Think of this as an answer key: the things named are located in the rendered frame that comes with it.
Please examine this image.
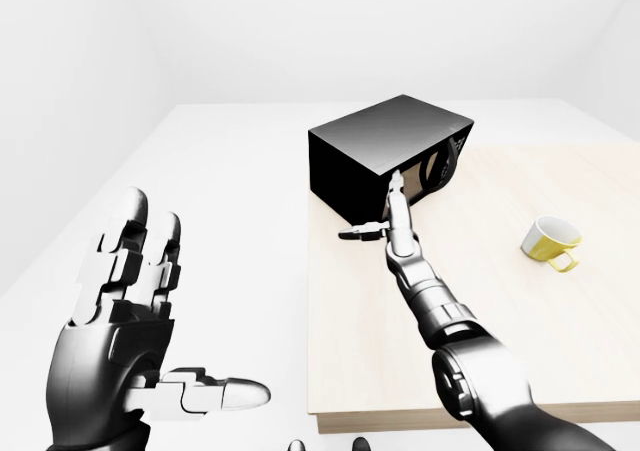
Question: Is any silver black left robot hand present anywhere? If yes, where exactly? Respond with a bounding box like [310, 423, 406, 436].
[45, 186, 273, 446]

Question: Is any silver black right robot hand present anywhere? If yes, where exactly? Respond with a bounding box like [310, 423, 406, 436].
[338, 169, 422, 261]

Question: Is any black microwave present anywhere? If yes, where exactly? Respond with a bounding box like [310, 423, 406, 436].
[308, 94, 475, 225]

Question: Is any yellow and white mug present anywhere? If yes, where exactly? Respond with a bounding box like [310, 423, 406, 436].
[520, 214, 584, 274]

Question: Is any black microwave door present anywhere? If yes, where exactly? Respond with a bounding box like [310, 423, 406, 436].
[395, 137, 462, 208]

